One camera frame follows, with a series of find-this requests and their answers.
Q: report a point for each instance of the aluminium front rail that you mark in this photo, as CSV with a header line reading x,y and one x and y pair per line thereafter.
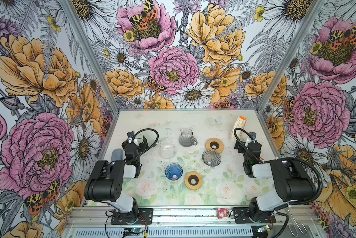
x,y
189,222

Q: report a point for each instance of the grey ribbed glass pitcher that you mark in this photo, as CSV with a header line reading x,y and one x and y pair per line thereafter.
x,y
186,138

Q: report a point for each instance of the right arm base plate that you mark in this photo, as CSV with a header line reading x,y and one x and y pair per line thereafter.
x,y
243,215

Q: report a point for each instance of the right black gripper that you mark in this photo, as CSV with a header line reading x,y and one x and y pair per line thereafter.
x,y
252,136

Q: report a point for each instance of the green circuit board right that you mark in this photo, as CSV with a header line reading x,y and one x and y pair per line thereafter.
x,y
263,229

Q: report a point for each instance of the green circuit board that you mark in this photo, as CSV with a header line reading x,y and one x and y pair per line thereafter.
x,y
133,232
263,229

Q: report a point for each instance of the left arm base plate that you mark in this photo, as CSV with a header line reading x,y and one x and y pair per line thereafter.
x,y
142,215

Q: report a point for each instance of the grey glass dripper cone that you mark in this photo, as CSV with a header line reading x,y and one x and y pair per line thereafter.
x,y
211,158

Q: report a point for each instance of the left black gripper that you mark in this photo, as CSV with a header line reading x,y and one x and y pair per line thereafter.
x,y
130,136

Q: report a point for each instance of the green circuit board left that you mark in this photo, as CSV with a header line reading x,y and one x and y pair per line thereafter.
x,y
133,232

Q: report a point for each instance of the pink toy on rail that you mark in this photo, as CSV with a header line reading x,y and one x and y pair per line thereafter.
x,y
222,213

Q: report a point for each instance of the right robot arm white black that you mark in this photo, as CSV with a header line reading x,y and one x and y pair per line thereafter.
x,y
296,182

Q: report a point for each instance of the grey blue oval pad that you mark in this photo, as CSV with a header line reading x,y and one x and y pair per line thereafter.
x,y
117,155

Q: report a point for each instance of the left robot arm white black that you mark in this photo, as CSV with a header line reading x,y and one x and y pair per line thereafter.
x,y
106,180

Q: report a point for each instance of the blue glass dripper cone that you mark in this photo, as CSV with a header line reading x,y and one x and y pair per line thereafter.
x,y
173,171

